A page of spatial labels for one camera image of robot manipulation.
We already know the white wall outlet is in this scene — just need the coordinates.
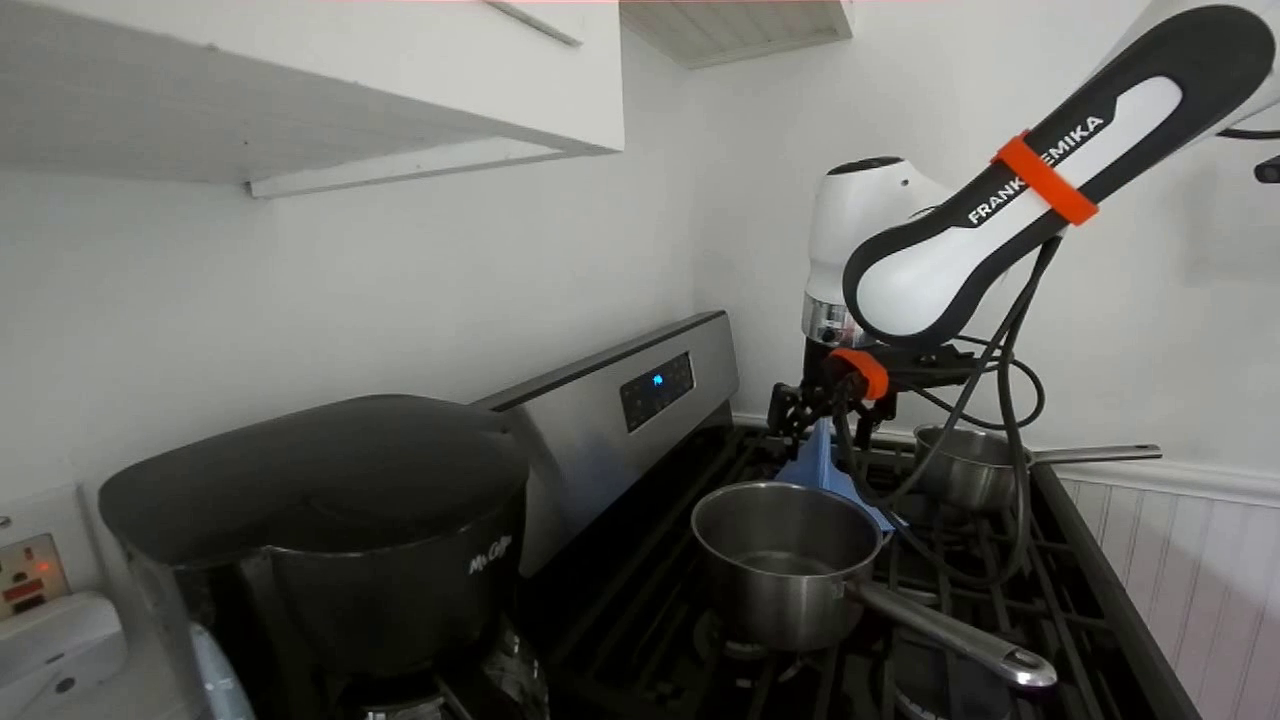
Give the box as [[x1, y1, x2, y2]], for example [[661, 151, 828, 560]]
[[0, 514, 70, 626]]

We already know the white plastic appliance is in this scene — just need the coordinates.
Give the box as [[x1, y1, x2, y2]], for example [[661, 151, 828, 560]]
[[0, 587, 131, 720]]

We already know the orange arm strap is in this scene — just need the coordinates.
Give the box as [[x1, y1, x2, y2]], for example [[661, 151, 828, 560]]
[[990, 130, 1103, 228]]

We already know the small steel saucepan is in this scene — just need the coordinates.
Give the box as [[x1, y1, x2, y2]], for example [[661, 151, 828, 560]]
[[911, 424, 1169, 519]]

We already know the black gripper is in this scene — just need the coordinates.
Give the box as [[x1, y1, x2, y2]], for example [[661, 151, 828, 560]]
[[763, 338, 987, 453]]

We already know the large steel pot long handle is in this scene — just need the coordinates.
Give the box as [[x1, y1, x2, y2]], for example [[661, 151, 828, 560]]
[[686, 476, 1064, 696]]

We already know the blue woven dish cloth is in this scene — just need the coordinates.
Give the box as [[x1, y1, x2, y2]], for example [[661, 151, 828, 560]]
[[777, 411, 911, 538]]

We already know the white wall cabinet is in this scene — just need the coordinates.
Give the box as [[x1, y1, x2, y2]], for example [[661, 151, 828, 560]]
[[0, 0, 630, 204], [615, 0, 858, 74]]

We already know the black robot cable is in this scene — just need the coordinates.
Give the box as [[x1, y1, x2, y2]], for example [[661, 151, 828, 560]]
[[883, 237, 1073, 514]]

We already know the orange wrist strap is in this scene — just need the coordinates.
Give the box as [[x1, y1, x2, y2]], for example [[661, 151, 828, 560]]
[[833, 346, 894, 405]]

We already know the black drip coffee maker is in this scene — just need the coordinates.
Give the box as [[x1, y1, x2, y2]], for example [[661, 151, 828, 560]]
[[94, 391, 551, 720]]

